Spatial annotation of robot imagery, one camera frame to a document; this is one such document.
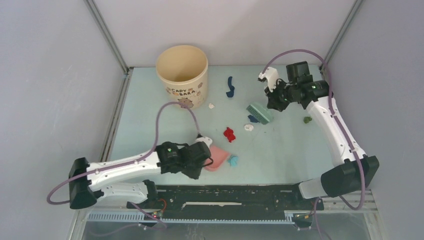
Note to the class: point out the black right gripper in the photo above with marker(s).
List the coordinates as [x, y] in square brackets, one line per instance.
[272, 102]

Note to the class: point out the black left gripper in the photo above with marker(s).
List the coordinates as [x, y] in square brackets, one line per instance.
[195, 174]

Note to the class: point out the pink plastic dustpan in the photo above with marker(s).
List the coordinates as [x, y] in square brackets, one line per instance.
[218, 156]

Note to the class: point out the light blue paper scrap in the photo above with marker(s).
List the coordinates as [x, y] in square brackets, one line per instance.
[233, 160]

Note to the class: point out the red paper scrap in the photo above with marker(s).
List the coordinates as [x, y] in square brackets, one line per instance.
[229, 134]

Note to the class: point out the green hand brush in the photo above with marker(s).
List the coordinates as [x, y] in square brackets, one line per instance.
[260, 113]

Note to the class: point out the dark blue paper scrap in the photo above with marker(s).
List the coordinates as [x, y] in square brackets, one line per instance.
[252, 119]

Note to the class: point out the long dark blue scrap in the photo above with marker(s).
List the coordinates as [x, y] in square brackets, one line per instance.
[231, 92]

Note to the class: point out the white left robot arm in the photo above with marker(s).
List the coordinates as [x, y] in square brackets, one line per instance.
[126, 179]

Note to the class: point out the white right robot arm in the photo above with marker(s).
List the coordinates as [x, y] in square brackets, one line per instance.
[353, 169]

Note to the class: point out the green paper scrap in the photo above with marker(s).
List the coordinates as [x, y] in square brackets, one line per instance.
[307, 119]

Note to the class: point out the beige capybara bucket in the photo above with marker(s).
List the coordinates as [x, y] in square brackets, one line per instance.
[183, 70]

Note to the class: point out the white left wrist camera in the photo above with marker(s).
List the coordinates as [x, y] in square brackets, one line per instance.
[207, 140]

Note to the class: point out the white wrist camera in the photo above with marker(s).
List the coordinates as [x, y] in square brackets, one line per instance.
[207, 140]
[269, 75]

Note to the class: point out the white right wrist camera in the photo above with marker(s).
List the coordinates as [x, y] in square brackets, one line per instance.
[269, 75]

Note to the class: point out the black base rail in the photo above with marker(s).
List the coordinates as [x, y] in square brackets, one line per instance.
[229, 202]

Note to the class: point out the right aluminium frame post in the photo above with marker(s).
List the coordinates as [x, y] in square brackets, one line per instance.
[357, 4]

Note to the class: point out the aluminium frame post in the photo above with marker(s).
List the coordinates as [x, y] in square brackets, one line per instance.
[357, 4]
[105, 31]

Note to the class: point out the left aluminium frame post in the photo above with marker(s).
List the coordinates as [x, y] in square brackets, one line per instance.
[105, 31]

